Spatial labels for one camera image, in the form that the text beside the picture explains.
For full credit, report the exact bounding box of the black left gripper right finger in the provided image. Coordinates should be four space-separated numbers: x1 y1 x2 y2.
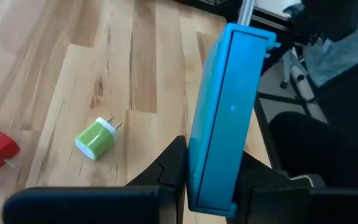
227 151 358 224

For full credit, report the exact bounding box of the silver frame bracket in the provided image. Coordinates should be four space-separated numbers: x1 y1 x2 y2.
237 0 256 26

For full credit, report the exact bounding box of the teal blue plastic box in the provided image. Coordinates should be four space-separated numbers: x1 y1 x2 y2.
186 22 282 219

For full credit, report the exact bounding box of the green wall charger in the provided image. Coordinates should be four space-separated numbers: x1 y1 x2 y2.
74 116 123 161

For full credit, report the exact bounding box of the person's leg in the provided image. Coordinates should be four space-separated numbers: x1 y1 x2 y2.
268 111 358 189

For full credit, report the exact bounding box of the black office chair white base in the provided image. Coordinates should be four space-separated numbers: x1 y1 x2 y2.
280 0 358 103

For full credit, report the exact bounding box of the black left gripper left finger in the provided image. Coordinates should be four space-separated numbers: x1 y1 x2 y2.
2 135 188 224

